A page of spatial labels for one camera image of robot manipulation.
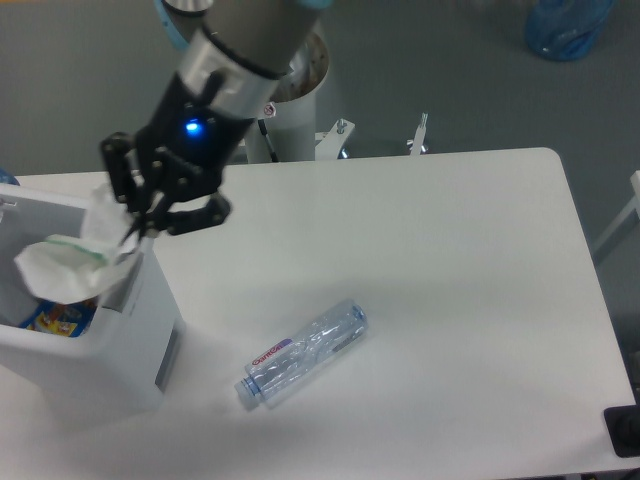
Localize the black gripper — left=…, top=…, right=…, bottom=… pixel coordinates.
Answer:
left=99, top=72, right=253, bottom=238

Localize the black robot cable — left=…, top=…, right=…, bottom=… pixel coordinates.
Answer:
left=256, top=117, right=280, bottom=164

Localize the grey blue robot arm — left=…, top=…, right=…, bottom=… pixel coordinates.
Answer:
left=100, top=1, right=331, bottom=240

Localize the blue yellow snack wrapper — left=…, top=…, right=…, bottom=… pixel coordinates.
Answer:
left=19, top=299, right=97, bottom=338

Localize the white trash can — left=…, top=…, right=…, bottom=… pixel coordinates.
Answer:
left=1, top=184, right=185, bottom=411

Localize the clear plastic water bottle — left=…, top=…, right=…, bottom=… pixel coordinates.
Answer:
left=234, top=299, right=368, bottom=410

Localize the blue object at left edge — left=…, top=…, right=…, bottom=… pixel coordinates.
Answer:
left=0, top=168, right=20, bottom=186

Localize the white frame at right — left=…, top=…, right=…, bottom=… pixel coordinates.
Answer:
left=592, top=170, right=639, bottom=265

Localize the black clamp on table edge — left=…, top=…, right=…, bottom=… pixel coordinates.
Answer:
left=603, top=405, right=639, bottom=458

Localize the blue plastic bag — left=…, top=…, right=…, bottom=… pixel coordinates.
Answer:
left=523, top=0, right=617, bottom=62

